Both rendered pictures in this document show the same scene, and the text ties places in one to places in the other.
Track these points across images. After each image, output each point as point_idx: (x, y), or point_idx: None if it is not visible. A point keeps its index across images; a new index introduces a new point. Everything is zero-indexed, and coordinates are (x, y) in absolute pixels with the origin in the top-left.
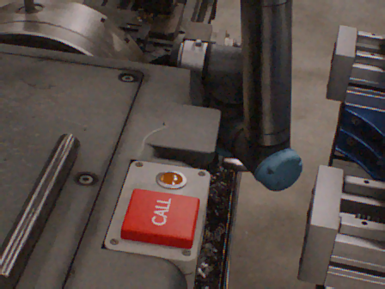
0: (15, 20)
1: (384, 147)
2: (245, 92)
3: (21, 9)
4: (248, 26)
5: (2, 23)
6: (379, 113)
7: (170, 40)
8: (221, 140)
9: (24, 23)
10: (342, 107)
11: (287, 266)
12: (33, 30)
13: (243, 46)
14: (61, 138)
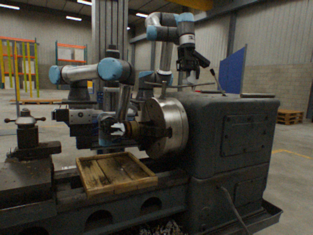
0: (170, 99)
1: (98, 126)
2: (126, 113)
3: (163, 99)
4: (130, 94)
5: (172, 100)
6: (92, 120)
7: (103, 120)
8: (113, 137)
9: (170, 98)
10: (87, 126)
11: None
12: (172, 97)
13: (128, 100)
14: (202, 90)
